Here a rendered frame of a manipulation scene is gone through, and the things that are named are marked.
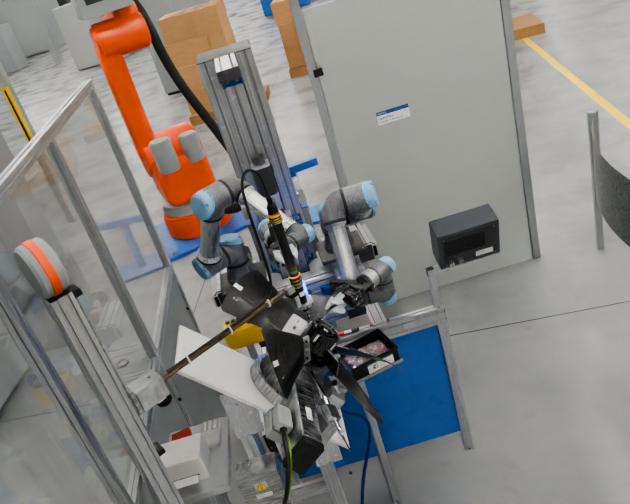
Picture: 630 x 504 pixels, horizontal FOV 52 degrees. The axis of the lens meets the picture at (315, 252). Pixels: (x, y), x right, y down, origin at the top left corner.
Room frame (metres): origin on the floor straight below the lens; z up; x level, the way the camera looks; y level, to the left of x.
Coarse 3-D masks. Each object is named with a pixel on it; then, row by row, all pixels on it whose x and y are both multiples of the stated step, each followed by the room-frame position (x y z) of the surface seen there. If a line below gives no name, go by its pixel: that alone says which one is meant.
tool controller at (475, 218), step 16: (480, 208) 2.34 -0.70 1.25; (432, 224) 2.33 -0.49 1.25; (448, 224) 2.31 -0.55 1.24; (464, 224) 2.28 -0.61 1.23; (480, 224) 2.25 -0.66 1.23; (496, 224) 2.26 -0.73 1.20; (432, 240) 2.35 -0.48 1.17; (448, 240) 2.26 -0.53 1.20; (464, 240) 2.26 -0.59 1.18; (480, 240) 2.27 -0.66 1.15; (496, 240) 2.28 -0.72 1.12; (448, 256) 2.28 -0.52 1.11; (464, 256) 2.29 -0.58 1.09; (480, 256) 2.29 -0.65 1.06
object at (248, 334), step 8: (224, 328) 2.33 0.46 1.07; (240, 328) 2.29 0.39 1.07; (248, 328) 2.28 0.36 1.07; (256, 328) 2.28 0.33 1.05; (232, 336) 2.28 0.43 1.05; (240, 336) 2.28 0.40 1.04; (248, 336) 2.28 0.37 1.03; (256, 336) 2.28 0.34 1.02; (232, 344) 2.28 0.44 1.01; (240, 344) 2.28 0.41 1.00; (248, 344) 2.28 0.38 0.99
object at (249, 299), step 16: (256, 272) 2.07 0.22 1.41; (256, 288) 2.00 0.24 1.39; (272, 288) 2.01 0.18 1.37; (224, 304) 1.93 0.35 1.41; (240, 304) 1.94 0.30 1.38; (256, 304) 1.95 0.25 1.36; (272, 304) 1.95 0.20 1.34; (288, 304) 1.96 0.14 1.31; (256, 320) 1.91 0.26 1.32; (272, 320) 1.91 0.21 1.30; (288, 320) 1.91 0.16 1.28
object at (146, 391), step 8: (144, 376) 1.64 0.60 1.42; (152, 376) 1.63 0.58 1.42; (160, 376) 1.62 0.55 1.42; (128, 384) 1.63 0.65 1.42; (136, 384) 1.61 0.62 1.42; (144, 384) 1.60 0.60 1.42; (152, 384) 1.59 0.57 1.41; (160, 384) 1.61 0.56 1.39; (128, 392) 1.57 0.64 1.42; (136, 392) 1.57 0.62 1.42; (144, 392) 1.58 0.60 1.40; (152, 392) 1.59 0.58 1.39; (160, 392) 1.60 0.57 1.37; (168, 392) 1.61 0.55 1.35; (136, 400) 1.57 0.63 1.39; (144, 400) 1.57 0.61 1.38; (152, 400) 1.58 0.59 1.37; (160, 400) 1.59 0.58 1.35; (136, 408) 1.57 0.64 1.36; (144, 408) 1.56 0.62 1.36
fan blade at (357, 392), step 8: (344, 368) 1.72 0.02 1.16; (344, 376) 1.74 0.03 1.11; (352, 376) 1.67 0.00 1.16; (344, 384) 1.76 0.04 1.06; (352, 384) 1.70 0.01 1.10; (352, 392) 1.73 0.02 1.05; (360, 392) 1.66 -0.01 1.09; (360, 400) 1.70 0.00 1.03; (368, 400) 1.56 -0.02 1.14; (368, 408) 1.67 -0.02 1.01; (376, 416) 1.63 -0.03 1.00
